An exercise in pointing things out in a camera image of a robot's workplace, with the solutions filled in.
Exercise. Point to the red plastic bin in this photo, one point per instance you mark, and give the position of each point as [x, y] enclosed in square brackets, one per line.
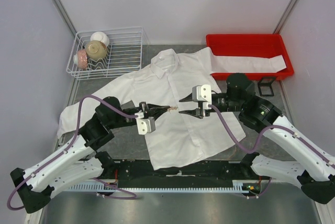
[252, 45]

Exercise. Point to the white wire dish rack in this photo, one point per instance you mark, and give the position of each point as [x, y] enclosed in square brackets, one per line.
[124, 54]

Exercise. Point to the white button shirt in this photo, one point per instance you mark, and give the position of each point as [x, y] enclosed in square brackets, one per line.
[178, 139]

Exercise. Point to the beige ceramic bowl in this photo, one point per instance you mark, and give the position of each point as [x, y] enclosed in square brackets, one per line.
[96, 50]

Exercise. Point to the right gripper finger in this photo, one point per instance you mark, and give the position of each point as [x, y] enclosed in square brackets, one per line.
[197, 113]
[188, 98]

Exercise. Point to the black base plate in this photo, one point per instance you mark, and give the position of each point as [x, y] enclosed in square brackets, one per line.
[128, 173]

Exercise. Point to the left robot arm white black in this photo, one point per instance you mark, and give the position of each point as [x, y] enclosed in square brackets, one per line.
[79, 159]

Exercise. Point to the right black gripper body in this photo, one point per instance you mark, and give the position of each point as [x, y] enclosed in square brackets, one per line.
[219, 102]

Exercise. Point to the flower brooch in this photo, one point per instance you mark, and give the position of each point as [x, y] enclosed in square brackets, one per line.
[173, 108]

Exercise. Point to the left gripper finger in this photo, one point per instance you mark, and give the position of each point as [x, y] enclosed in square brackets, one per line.
[157, 112]
[154, 107]

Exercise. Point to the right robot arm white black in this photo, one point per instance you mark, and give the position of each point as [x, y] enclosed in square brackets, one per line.
[313, 168]

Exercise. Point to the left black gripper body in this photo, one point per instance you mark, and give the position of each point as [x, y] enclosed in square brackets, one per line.
[143, 108]

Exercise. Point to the black brooch box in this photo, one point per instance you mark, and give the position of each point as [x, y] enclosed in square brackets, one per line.
[265, 86]

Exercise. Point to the light blue cable duct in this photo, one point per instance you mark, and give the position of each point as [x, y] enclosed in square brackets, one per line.
[98, 187]

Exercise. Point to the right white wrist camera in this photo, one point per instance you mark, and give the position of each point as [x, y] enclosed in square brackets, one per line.
[201, 93]

